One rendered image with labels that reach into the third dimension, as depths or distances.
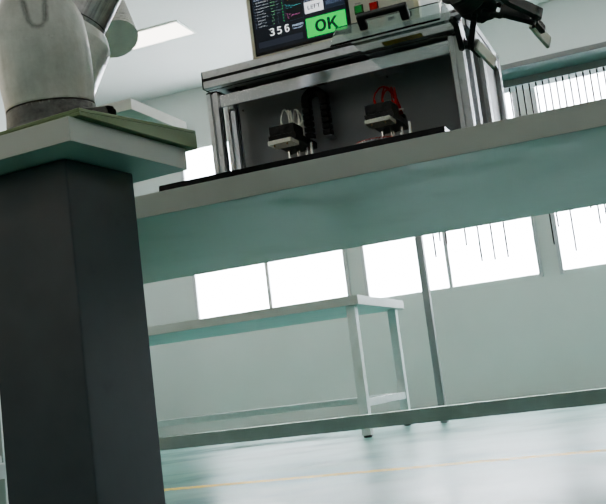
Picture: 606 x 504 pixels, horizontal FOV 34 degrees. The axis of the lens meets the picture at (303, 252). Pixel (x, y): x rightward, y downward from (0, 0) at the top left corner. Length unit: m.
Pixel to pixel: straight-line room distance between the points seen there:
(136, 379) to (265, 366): 7.60
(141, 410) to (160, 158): 0.43
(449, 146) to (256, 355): 7.48
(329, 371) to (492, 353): 1.48
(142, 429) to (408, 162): 0.72
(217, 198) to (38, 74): 0.53
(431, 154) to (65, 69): 0.70
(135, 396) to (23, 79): 0.56
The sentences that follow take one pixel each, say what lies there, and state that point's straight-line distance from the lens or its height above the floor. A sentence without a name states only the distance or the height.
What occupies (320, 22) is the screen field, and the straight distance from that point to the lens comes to 2.50.
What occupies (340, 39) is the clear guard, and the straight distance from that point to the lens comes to 2.17.
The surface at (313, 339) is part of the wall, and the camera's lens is 9.09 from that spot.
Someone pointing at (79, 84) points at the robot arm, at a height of 0.85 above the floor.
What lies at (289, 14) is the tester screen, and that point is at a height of 1.22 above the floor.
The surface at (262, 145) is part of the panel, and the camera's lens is 2.62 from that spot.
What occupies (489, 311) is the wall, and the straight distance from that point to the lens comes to 8.66.
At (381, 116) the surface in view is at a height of 0.89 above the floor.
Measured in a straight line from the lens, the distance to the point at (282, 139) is 2.35.
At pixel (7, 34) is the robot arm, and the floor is 0.94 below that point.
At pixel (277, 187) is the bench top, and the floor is 0.71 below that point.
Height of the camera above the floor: 0.30
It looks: 8 degrees up
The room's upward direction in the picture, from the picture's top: 7 degrees counter-clockwise
